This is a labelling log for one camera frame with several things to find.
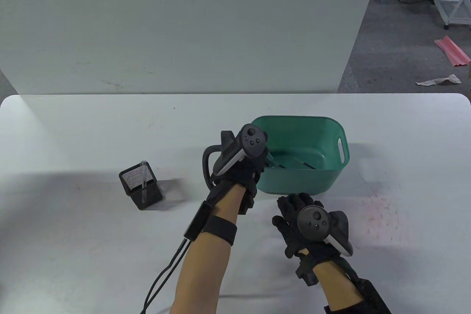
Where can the person's left hand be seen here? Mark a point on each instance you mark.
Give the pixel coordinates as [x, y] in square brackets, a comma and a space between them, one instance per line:
[243, 174]

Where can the person's right hand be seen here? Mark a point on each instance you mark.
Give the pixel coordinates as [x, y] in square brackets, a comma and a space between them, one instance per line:
[290, 222]

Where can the clear plastic pen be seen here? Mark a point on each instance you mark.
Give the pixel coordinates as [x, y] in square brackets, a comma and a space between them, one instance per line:
[271, 160]
[144, 174]

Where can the thin black pen refill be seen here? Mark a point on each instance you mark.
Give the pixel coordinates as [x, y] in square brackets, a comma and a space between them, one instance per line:
[309, 165]

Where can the person's left forearm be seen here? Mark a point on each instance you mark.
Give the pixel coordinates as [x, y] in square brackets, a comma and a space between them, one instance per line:
[206, 266]

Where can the person's right forearm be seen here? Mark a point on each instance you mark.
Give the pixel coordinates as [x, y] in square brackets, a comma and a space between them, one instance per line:
[336, 281]

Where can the black grey right hand controller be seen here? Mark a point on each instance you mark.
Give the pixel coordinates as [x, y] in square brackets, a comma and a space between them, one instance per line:
[312, 222]

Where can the black grey hand controller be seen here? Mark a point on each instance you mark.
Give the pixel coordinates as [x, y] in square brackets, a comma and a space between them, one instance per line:
[252, 141]
[312, 222]

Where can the black grey left hand controller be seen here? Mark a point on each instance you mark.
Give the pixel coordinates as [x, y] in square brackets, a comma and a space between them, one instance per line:
[252, 141]

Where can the green plastic bin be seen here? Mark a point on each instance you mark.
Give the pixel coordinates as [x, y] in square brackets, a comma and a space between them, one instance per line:
[305, 181]

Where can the black left armband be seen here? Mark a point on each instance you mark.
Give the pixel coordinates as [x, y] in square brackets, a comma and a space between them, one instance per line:
[220, 229]

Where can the black armband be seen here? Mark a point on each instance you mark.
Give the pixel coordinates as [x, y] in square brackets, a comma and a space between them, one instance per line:
[349, 306]
[220, 229]

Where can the black mesh pen holder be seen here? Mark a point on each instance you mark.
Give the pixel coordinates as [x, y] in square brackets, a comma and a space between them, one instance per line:
[147, 196]

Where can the black right armband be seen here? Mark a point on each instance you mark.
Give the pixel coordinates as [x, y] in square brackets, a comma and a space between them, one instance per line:
[349, 306]

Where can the white partition board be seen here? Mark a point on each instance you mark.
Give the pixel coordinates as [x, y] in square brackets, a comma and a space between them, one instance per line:
[184, 27]

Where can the white crumpled paper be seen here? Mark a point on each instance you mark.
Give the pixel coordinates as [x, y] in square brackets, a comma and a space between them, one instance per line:
[441, 80]

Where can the pink folded paper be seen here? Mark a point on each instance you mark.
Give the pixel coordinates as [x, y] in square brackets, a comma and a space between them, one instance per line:
[452, 50]

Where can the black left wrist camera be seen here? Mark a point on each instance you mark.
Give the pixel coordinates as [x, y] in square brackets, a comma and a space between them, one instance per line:
[247, 201]

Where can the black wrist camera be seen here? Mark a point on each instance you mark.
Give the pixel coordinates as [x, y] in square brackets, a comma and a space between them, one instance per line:
[247, 201]
[307, 271]

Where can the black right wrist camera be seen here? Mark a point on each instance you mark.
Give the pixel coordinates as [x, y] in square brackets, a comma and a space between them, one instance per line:
[307, 271]

